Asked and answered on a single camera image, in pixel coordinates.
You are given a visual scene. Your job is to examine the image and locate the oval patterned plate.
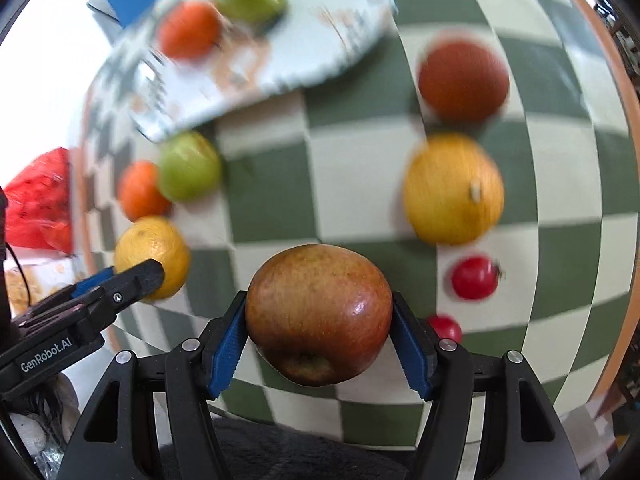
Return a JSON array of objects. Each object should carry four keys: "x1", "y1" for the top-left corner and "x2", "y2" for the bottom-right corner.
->
[{"x1": 127, "y1": 0, "x2": 401, "y2": 143}]

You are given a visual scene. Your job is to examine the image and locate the yellow food packet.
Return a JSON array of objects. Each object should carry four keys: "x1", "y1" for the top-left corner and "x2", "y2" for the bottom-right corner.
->
[{"x1": 5, "y1": 260, "x2": 86, "y2": 316}]

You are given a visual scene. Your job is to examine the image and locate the dark cloth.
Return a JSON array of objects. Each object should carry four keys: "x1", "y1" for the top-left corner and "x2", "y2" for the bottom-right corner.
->
[{"x1": 210, "y1": 415, "x2": 426, "y2": 480}]

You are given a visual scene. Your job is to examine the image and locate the yellow lemon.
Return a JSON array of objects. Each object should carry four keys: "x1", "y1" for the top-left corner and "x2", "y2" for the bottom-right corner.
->
[{"x1": 113, "y1": 216, "x2": 192, "y2": 303}]

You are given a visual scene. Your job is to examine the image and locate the small red tomato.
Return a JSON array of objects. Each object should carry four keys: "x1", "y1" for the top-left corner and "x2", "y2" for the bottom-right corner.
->
[
  {"x1": 450, "y1": 255, "x2": 503, "y2": 302},
  {"x1": 426, "y1": 314, "x2": 464, "y2": 346}
]

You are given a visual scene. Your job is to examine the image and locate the red plastic bag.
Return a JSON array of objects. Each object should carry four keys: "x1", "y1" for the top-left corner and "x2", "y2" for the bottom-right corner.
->
[{"x1": 2, "y1": 147, "x2": 73, "y2": 253}]

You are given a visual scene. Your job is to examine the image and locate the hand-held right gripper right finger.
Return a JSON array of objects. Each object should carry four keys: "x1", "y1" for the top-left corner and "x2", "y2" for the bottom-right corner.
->
[{"x1": 391, "y1": 291, "x2": 583, "y2": 480}]

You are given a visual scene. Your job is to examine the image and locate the large yellow citrus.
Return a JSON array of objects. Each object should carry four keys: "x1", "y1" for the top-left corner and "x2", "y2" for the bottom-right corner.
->
[{"x1": 402, "y1": 132, "x2": 506, "y2": 247}]

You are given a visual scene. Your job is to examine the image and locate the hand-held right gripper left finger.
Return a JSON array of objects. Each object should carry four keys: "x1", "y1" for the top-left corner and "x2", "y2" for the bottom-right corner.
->
[{"x1": 50, "y1": 290, "x2": 249, "y2": 480}]

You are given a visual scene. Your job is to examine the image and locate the dark red apple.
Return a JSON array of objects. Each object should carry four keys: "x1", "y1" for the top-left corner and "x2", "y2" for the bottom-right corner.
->
[{"x1": 417, "y1": 40, "x2": 511, "y2": 123}]

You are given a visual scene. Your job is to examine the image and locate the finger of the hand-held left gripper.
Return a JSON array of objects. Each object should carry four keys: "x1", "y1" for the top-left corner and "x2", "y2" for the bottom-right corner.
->
[
  {"x1": 75, "y1": 258, "x2": 166, "y2": 331},
  {"x1": 15, "y1": 267, "x2": 117, "y2": 325}
]

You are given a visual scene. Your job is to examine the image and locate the orange tangerine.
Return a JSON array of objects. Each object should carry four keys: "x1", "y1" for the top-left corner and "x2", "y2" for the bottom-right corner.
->
[
  {"x1": 157, "y1": 0, "x2": 223, "y2": 61},
  {"x1": 117, "y1": 160, "x2": 173, "y2": 222}
]

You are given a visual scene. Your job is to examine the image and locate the red and yellow apple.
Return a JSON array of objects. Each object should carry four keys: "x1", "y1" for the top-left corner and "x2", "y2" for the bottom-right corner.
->
[{"x1": 244, "y1": 243, "x2": 394, "y2": 387}]

